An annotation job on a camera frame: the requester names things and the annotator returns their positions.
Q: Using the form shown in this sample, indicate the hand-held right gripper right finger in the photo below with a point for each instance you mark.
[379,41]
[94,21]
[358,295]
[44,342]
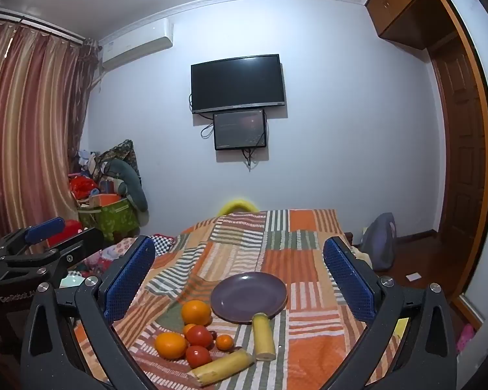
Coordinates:
[349,282]

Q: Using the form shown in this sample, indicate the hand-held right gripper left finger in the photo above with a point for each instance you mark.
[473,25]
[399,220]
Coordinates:
[128,282]

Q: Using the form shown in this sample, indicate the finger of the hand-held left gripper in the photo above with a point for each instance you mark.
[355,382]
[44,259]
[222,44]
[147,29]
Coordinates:
[44,228]
[81,243]

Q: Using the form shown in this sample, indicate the large orange with sticker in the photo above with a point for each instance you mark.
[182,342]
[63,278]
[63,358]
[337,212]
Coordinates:
[196,313]

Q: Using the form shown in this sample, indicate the small tangerine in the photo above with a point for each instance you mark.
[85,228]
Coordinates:
[224,342]
[188,328]

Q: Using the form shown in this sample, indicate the red tomato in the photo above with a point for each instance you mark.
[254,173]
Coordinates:
[198,356]
[199,336]

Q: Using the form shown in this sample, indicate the purple plate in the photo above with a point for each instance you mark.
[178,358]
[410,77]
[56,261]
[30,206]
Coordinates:
[248,296]

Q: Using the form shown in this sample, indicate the red plastic bag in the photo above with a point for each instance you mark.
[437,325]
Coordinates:
[71,227]

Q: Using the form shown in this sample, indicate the floral quilt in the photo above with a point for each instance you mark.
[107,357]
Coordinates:
[105,258]

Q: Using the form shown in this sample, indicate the mint green bowl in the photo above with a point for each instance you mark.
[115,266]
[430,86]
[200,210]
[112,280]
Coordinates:
[71,281]

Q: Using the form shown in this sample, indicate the green storage box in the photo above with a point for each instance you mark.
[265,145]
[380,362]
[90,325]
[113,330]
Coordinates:
[114,219]

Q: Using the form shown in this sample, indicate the orange box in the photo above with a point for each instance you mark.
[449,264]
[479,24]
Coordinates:
[105,201]

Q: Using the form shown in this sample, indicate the checkered cloth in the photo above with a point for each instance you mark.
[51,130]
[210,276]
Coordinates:
[162,243]

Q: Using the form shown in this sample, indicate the grey purple backpack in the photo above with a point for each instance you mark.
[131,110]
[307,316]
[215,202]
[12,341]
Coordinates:
[380,239]

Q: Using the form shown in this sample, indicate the white paper slip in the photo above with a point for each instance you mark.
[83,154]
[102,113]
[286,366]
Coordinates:
[413,276]

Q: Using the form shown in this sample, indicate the striped patchwork blanket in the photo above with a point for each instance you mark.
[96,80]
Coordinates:
[276,260]

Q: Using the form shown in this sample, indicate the grey plush toy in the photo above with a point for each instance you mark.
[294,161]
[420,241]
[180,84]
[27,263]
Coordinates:
[130,183]

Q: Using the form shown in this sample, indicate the dark patterned cloth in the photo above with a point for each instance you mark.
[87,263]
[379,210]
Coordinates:
[124,150]

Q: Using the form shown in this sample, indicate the striped red curtain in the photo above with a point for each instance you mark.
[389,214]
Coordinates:
[24,109]

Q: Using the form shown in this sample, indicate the pink slipper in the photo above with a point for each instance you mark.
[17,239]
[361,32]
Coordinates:
[465,337]

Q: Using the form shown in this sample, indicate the yellow stool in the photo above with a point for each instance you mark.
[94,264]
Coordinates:
[238,204]

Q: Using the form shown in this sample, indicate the brown wooden door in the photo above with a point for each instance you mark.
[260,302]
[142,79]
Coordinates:
[459,150]

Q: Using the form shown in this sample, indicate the white air conditioner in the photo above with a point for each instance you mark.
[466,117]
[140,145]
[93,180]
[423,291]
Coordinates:
[138,44]

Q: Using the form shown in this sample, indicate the wooden overhead cabinet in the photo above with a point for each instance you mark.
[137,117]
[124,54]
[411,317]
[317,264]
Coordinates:
[406,4]

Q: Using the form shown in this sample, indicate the small black wall monitor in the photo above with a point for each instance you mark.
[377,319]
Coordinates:
[240,130]

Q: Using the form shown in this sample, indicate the black wall television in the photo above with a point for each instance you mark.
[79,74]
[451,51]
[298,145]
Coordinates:
[238,83]

